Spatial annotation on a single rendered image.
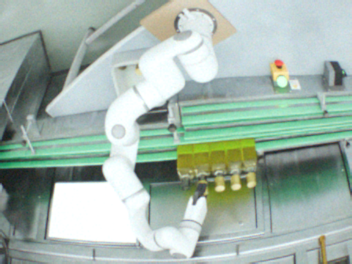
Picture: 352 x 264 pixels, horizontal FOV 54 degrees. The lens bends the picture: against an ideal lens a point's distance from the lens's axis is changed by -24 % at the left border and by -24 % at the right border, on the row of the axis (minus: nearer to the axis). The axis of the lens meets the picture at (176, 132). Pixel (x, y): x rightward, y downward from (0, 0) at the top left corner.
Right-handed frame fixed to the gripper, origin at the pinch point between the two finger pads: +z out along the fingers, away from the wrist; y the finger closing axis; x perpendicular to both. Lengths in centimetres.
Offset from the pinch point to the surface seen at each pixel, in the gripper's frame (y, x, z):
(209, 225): -14.4, -3.1, -5.2
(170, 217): -14.5, 12.4, -3.6
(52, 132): 4, 69, 15
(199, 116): 12.0, 5.2, 22.8
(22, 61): 19, 109, 49
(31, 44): 20, 114, 67
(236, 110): 11.8, -6.9, 28.0
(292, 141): -4.5, -30.7, 31.8
